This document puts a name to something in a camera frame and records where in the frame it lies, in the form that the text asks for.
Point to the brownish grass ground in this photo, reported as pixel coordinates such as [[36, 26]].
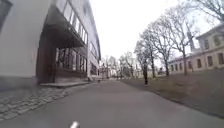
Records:
[[190, 90]]

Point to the white building with dark windows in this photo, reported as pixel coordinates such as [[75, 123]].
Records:
[[23, 40]]

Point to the beige building with chimney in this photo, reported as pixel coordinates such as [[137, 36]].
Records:
[[208, 53]]

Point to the grey cobblestone strip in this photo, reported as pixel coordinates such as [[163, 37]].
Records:
[[23, 100]]

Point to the row of bare trees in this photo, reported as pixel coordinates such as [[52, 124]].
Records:
[[184, 60]]

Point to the grey asphalt path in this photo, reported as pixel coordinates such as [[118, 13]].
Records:
[[110, 106]]

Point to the robot's own part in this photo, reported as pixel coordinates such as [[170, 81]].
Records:
[[74, 125]]

